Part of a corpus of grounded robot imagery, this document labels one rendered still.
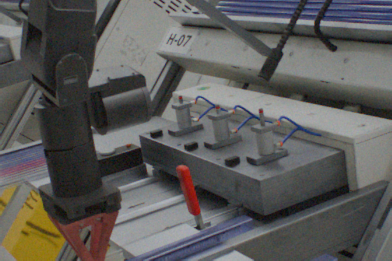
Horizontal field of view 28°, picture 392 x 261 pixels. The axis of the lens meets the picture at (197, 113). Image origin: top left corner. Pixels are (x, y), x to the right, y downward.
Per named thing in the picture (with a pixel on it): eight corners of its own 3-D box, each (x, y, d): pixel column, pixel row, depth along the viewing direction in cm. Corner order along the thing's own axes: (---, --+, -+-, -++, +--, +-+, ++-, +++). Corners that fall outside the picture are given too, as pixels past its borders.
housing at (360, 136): (364, 239, 101) (353, 136, 97) (183, 165, 143) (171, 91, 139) (409, 220, 104) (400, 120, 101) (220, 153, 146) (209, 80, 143)
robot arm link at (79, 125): (24, 95, 86) (42, 101, 82) (81, 80, 90) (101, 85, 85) (37, 153, 88) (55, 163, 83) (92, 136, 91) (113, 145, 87)
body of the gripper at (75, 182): (89, 185, 95) (78, 127, 93) (124, 205, 86) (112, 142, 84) (40, 201, 92) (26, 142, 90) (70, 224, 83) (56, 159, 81)
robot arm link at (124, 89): (22, 35, 85) (53, 58, 78) (115, 14, 90) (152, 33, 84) (36, 132, 90) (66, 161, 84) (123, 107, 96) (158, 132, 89)
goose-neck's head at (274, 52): (262, 77, 101) (277, 47, 101) (254, 75, 102) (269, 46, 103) (271, 83, 102) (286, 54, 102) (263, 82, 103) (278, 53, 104)
